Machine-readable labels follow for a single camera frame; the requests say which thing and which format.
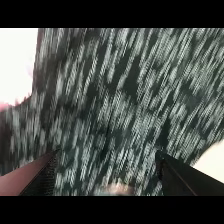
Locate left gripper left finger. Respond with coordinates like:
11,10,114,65
0,148,62,197

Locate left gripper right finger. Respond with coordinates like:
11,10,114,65
154,149,224,197

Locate black and white knitted garment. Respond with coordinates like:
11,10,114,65
0,27,224,197

